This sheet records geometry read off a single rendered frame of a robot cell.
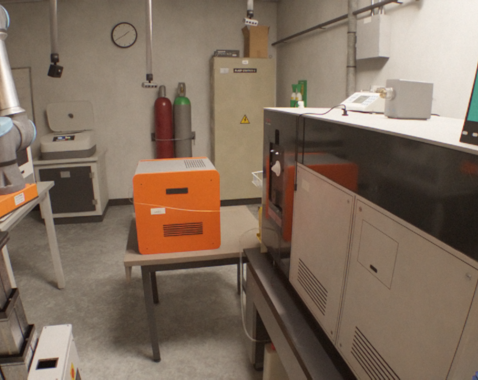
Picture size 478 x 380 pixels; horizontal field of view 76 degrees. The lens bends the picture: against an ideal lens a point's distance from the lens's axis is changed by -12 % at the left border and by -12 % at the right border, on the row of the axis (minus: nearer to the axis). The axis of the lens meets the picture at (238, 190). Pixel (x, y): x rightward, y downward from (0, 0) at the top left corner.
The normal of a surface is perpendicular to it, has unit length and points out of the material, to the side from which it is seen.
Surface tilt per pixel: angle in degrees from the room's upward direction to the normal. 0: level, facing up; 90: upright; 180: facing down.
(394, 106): 90
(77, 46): 90
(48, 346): 0
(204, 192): 90
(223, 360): 0
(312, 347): 0
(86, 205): 90
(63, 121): 105
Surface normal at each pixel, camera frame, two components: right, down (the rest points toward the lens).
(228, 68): 0.22, 0.27
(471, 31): -0.98, 0.06
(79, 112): 0.21, 0.51
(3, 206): 1.00, 0.00
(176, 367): 0.00, -0.96
